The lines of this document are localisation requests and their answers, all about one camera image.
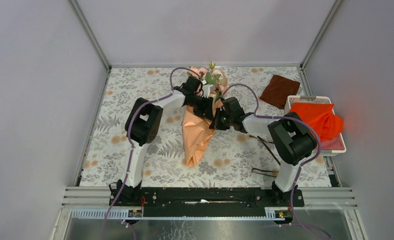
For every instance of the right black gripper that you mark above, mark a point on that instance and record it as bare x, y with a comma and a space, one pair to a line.
215, 124

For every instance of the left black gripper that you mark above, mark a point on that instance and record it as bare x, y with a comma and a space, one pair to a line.
204, 110

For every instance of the peach wrapping paper sheet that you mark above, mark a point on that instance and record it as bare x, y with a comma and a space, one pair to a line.
196, 135

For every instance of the pink fake rose spray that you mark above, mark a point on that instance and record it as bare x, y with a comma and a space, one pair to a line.
218, 79

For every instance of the large pink fake rose stem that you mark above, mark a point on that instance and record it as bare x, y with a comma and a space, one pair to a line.
199, 73

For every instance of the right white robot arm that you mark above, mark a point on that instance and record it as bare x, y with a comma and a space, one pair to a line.
294, 139

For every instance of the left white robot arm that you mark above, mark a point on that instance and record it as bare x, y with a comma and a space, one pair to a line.
143, 139

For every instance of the floral patterned table mat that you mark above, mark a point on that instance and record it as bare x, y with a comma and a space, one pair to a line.
232, 159

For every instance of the brown towel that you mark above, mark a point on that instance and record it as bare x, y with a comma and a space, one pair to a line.
278, 90

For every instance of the white plastic basket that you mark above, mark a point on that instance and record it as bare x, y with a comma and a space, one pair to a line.
313, 99

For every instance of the orange cloth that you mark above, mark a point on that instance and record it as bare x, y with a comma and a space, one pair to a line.
320, 117

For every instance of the pink cloth in basket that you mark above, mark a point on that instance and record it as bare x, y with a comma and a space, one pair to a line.
335, 144

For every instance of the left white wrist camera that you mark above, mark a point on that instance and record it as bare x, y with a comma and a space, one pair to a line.
207, 89

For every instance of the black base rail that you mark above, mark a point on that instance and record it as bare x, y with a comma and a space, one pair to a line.
197, 202

